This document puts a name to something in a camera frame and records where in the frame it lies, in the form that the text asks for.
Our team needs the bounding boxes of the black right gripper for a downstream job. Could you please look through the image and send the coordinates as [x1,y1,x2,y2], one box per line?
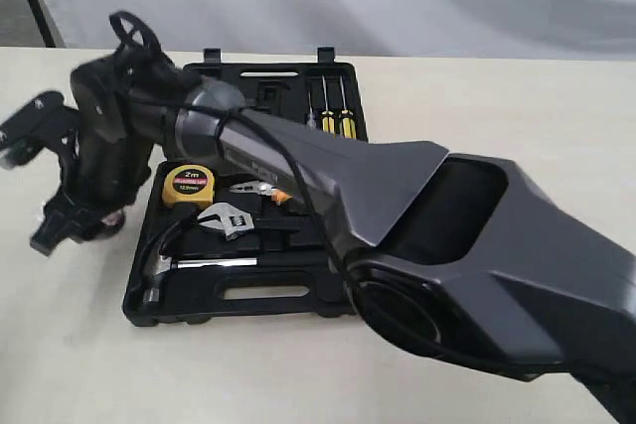
[30,118,152,256]

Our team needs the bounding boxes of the adjustable wrench black handle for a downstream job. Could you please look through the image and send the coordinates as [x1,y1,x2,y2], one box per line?
[197,203,308,241]

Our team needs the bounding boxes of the claw hammer black grip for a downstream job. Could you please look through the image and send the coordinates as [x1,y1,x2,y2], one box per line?
[142,223,326,307]

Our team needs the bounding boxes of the black electrical tape roll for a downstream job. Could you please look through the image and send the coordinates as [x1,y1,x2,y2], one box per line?
[99,210,126,235]

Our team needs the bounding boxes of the black plastic tool case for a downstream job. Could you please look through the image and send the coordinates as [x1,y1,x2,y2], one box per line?
[122,47,368,327]

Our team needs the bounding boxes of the yellow measuring tape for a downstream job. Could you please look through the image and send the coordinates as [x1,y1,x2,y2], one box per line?
[161,164,215,210]

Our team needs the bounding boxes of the clear voltage tester screwdriver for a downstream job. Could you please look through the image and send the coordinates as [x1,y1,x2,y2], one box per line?
[305,81,317,130]

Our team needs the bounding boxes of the yellow black screwdriver left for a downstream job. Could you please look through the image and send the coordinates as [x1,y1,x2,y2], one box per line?
[321,75,336,135]

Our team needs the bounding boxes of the yellow black screwdriver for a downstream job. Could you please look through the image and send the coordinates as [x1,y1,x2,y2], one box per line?
[339,76,358,139]
[321,75,336,135]

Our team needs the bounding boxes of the yellow black screwdriver right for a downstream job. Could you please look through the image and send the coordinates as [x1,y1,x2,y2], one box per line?
[339,76,358,139]

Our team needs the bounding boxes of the orange handled pliers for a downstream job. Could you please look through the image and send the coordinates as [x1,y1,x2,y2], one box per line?
[229,181,291,205]

